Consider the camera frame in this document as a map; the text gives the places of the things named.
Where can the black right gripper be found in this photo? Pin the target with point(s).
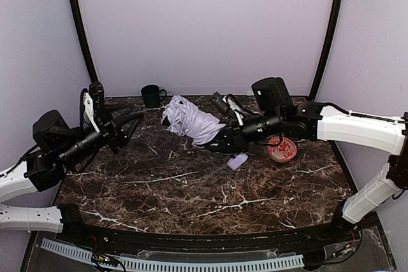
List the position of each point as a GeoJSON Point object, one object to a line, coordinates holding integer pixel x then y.
{"type": "Point", "coordinates": [232, 136]}

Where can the small circuit board with wires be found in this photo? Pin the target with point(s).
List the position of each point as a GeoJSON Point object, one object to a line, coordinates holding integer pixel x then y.
{"type": "Point", "coordinates": [106, 263]}

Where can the black right corner post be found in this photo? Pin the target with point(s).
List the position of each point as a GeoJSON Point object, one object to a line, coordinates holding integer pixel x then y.
{"type": "Point", "coordinates": [326, 48]}

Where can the black left corner post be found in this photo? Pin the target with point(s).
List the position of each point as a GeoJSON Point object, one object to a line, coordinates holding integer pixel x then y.
{"type": "Point", "coordinates": [83, 41]}

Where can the red patterned ceramic bowl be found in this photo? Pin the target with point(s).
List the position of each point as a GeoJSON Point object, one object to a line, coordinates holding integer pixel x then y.
{"type": "Point", "coordinates": [281, 150]}

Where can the black front table rail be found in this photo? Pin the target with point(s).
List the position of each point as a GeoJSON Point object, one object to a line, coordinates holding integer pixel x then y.
{"type": "Point", "coordinates": [306, 239]}

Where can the grey slotted cable duct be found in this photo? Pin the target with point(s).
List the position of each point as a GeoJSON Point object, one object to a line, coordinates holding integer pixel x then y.
{"type": "Point", "coordinates": [172, 261]}

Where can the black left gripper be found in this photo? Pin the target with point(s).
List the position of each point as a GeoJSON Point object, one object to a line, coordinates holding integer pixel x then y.
{"type": "Point", "coordinates": [111, 132]}

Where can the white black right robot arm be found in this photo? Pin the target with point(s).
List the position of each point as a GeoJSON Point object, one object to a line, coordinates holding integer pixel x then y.
{"type": "Point", "coordinates": [325, 122]}

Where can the black cup holder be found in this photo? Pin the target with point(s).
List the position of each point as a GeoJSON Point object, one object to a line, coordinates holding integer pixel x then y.
{"type": "Point", "coordinates": [153, 96]}

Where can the black corner post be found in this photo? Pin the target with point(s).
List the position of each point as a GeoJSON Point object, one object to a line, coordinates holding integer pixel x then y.
{"type": "Point", "coordinates": [83, 41]}
{"type": "Point", "coordinates": [326, 48]}

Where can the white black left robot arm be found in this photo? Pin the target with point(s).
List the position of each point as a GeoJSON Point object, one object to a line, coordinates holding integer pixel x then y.
{"type": "Point", "coordinates": [59, 149]}

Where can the lavender folding umbrella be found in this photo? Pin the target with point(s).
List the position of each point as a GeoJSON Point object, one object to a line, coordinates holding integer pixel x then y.
{"type": "Point", "coordinates": [184, 118]}

